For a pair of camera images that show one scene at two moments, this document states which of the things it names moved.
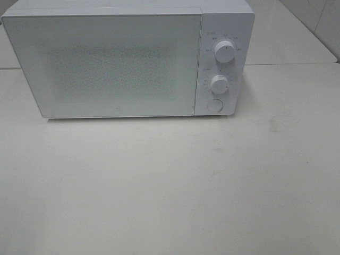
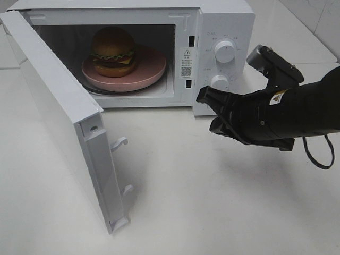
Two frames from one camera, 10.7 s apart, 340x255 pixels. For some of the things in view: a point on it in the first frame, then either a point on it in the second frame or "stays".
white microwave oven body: [227, 27] stays
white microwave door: [111, 66] -> [78, 118]
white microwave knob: [220, 84] stays
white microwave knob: [224, 51] stays
